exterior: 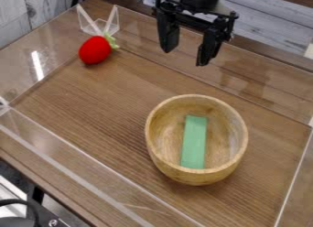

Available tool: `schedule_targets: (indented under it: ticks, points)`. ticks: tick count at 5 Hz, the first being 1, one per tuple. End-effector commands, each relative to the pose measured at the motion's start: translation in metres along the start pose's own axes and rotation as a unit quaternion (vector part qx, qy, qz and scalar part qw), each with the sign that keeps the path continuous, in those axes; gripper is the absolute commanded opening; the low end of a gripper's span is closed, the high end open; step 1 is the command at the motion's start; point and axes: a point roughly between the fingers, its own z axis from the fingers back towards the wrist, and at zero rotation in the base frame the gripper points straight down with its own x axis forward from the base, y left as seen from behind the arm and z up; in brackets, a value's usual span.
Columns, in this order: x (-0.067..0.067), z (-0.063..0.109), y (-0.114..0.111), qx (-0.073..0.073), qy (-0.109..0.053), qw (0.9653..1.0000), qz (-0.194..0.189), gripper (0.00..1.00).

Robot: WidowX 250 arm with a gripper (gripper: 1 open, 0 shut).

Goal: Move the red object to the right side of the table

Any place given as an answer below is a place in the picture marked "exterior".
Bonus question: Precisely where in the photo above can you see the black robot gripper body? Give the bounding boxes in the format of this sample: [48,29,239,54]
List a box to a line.
[154,0,238,38]

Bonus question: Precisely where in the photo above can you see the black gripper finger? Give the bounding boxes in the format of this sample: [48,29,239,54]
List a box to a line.
[156,10,179,53]
[195,27,223,66]

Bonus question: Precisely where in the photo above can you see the red plush strawberry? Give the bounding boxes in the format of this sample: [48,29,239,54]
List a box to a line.
[77,33,120,65]

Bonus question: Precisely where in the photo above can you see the oval wooden bowl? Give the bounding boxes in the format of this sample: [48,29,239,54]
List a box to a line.
[144,94,249,186]

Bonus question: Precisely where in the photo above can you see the clear acrylic tray walls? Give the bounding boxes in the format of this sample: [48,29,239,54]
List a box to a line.
[0,0,313,227]

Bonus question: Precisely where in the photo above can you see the green rectangular block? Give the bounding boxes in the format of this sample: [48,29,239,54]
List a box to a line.
[179,115,207,169]

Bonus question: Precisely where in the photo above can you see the clear acrylic corner bracket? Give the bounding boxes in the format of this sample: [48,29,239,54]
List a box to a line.
[76,5,120,41]

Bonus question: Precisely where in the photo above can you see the black table leg bracket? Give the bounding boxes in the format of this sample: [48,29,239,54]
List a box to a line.
[27,186,69,227]

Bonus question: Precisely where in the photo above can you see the black cable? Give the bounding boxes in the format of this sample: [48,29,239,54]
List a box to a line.
[0,199,41,227]

